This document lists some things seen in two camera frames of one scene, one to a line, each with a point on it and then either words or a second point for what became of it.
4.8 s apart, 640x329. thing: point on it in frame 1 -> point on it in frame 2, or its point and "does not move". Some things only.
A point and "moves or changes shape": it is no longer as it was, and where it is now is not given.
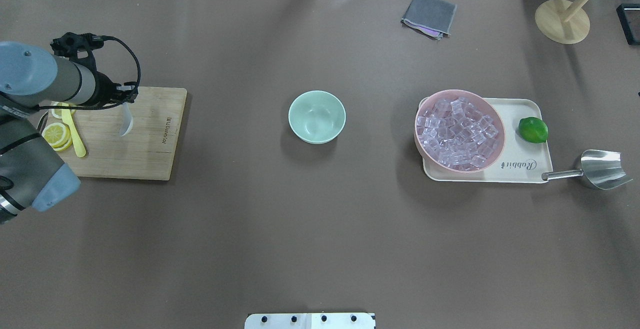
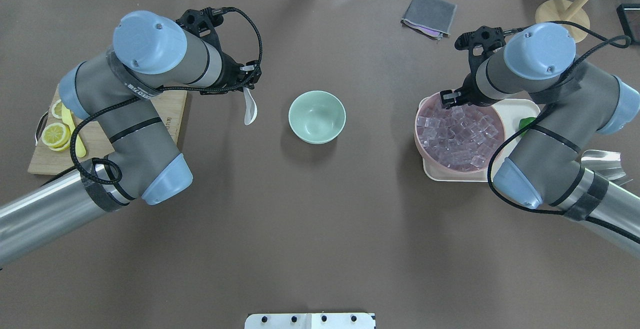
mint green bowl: x=317 y=117 does not move
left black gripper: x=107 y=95 -> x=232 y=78
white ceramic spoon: x=127 y=120 moves or changes shape
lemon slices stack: x=58 y=136 does not move
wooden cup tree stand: x=567 y=22 does not move
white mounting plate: x=342 y=320 does not move
